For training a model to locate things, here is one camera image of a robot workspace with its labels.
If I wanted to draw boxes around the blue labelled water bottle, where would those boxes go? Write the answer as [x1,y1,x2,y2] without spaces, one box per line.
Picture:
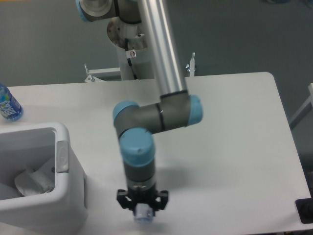
[0,84,23,121]

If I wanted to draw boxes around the white table clamp bracket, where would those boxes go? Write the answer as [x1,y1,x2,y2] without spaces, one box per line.
[84,64,121,83]
[185,52,196,77]

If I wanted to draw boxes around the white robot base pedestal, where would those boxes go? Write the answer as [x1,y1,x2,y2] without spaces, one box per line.
[107,17,154,80]

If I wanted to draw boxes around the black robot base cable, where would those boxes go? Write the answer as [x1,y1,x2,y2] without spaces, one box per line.
[124,38,138,80]

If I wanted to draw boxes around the clear plastic bottle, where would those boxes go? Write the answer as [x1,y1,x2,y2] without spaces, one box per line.
[134,203,154,224]

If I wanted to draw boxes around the black device at table edge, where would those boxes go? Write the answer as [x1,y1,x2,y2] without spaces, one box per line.
[295,198,313,224]

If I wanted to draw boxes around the white left table clamp bracket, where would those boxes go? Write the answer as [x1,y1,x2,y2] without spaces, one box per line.
[84,64,121,83]

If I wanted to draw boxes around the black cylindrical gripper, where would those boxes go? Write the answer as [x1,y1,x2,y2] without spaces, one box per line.
[116,180,169,216]

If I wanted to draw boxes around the crumpled white paper trash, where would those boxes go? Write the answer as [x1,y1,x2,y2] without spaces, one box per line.
[14,157,55,196]

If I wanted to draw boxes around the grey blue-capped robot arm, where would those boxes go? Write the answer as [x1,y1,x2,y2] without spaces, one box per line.
[76,0,203,221]

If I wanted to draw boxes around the white plastic trash can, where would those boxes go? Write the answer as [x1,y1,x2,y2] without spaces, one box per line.
[0,122,88,235]

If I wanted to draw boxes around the white right table clamp bracket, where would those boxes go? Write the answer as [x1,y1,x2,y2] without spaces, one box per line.
[185,52,196,77]

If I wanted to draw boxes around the white frame at right edge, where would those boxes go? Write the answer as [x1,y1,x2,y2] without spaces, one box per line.
[289,83,313,130]

